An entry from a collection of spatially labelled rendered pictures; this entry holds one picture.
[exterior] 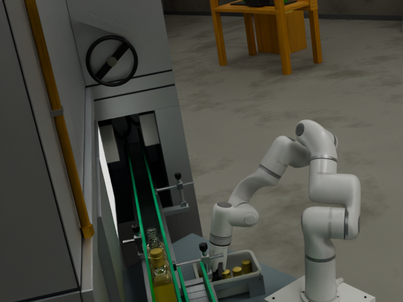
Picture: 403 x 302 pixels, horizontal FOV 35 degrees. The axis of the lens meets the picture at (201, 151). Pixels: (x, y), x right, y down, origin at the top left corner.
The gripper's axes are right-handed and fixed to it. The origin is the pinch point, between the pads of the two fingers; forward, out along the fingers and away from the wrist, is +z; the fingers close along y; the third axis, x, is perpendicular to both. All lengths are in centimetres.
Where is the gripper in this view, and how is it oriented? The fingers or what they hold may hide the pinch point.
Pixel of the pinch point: (215, 280)
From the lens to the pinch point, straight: 230.1
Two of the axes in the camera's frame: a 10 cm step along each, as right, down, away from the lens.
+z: -1.0, 9.4, 3.1
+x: 9.9, 0.5, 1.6
